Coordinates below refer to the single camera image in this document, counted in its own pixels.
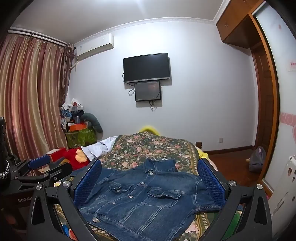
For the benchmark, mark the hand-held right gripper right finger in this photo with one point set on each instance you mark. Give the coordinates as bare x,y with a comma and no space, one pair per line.
211,182

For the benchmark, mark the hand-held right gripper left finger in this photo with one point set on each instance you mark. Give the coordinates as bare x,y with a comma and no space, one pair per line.
87,182

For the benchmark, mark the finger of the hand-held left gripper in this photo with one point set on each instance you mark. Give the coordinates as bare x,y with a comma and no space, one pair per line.
57,172
39,161

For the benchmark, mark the blue denim jacket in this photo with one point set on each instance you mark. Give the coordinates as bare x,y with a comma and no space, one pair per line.
138,204

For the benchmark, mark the red plush toy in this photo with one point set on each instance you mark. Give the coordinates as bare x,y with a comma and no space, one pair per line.
74,158

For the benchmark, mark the yellow bed sheet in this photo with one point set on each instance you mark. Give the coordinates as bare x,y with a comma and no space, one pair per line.
203,153

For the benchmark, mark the white cloth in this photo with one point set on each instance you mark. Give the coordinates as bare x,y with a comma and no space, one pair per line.
99,148

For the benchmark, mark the orange box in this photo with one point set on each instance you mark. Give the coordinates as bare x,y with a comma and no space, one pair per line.
78,127

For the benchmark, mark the grey bag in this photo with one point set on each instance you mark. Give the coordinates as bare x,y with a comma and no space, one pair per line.
256,160

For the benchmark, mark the pile of household clutter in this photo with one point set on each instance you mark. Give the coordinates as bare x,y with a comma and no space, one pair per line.
70,113

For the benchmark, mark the grey plush toy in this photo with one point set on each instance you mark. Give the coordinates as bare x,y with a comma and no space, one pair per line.
93,120

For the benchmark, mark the striped pink curtain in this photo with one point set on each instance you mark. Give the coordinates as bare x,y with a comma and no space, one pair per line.
30,97

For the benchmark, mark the floral bed blanket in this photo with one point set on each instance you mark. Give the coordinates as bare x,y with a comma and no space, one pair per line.
150,144

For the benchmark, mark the yellow pillow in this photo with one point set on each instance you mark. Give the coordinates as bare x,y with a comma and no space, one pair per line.
150,129

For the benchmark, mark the white air conditioner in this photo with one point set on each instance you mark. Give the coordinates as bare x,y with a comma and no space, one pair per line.
94,47

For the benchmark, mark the wooden overhead cabinet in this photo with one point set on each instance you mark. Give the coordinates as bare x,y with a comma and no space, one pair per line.
235,23

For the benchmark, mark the wooden bed post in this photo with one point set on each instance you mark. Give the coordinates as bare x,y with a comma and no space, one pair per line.
198,145

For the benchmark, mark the small black wall monitor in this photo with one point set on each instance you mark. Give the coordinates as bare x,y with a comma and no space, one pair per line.
148,90

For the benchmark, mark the curtain rail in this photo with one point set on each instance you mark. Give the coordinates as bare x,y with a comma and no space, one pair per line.
41,37

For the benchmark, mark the black wall television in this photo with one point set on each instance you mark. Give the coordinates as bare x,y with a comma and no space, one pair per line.
146,67

